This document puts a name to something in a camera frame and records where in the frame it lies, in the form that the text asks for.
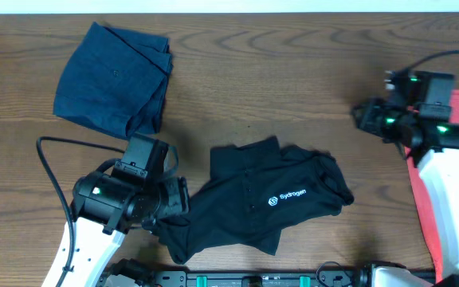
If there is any black polo shirt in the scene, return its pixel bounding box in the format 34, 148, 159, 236
151, 137, 354, 265

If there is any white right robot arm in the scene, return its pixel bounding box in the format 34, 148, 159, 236
351, 98, 459, 286

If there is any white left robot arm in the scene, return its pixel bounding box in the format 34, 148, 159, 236
42, 171, 189, 286

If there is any red t-shirt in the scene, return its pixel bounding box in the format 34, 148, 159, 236
407, 90, 459, 282

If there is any folded navy blue garment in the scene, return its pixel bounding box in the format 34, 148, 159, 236
53, 22, 173, 139

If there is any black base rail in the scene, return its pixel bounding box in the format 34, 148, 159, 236
95, 259, 371, 287

